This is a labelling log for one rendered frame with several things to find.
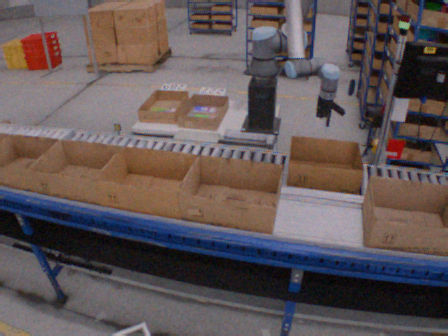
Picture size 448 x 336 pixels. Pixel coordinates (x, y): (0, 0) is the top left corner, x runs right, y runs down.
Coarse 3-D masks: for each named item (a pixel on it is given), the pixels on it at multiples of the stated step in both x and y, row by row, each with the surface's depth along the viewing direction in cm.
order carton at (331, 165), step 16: (304, 144) 207; (320, 144) 205; (336, 144) 203; (352, 144) 200; (304, 160) 213; (320, 160) 211; (336, 160) 209; (352, 160) 206; (288, 176) 188; (304, 176) 185; (320, 176) 183; (336, 176) 181; (352, 176) 179; (336, 192) 187; (352, 192) 185
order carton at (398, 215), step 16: (368, 192) 148; (384, 192) 153; (400, 192) 151; (416, 192) 149; (432, 192) 146; (368, 208) 143; (384, 208) 157; (400, 208) 156; (416, 208) 153; (432, 208) 151; (368, 224) 139; (384, 224) 128; (400, 224) 126; (416, 224) 147; (432, 224) 146; (368, 240) 135; (384, 240) 132; (400, 240) 130; (416, 240) 128; (432, 240) 126
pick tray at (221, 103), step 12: (192, 96) 274; (204, 96) 275; (216, 96) 273; (228, 96) 271; (192, 108) 275; (216, 108) 274; (228, 108) 273; (180, 120) 248; (192, 120) 246; (204, 120) 244; (216, 120) 242
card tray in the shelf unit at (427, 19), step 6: (408, 6) 222; (414, 6) 206; (408, 12) 222; (414, 12) 207; (426, 12) 190; (432, 12) 189; (438, 12) 187; (414, 18) 208; (426, 18) 192; (432, 18) 191; (438, 18) 189; (444, 18) 188; (420, 24) 195; (426, 24) 194; (432, 24) 193; (438, 24) 191; (444, 24) 190
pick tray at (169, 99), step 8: (152, 96) 280; (160, 96) 288; (168, 96) 287; (176, 96) 285; (184, 96) 272; (144, 104) 267; (152, 104) 282; (160, 104) 283; (168, 104) 282; (176, 104) 282; (184, 104) 273; (144, 112) 255; (152, 112) 254; (160, 112) 253; (168, 112) 252; (176, 112) 255; (144, 120) 259; (152, 120) 258; (160, 120) 257; (168, 120) 255; (176, 120) 258
